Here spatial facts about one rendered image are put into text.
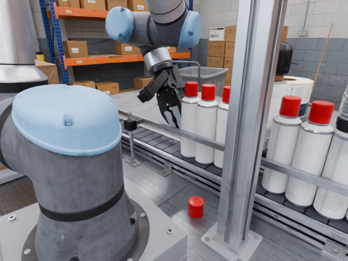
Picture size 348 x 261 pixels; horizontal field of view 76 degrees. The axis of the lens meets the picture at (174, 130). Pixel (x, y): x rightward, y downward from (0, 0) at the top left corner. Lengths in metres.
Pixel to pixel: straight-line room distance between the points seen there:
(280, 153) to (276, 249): 0.18
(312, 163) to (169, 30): 0.38
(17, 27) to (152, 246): 0.36
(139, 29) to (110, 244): 0.44
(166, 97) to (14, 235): 0.45
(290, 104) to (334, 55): 4.60
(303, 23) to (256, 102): 4.95
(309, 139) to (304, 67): 4.77
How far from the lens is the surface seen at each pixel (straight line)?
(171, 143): 0.70
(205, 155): 0.58
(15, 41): 0.38
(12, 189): 0.72
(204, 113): 0.54
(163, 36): 0.54
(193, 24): 0.52
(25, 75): 0.37
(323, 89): 5.13
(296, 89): 1.02
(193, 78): 2.72
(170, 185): 0.60
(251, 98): 0.32
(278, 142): 0.48
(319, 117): 0.45
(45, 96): 0.31
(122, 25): 0.57
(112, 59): 4.18
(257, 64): 0.31
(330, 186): 0.47
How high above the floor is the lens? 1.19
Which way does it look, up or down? 22 degrees down
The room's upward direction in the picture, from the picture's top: straight up
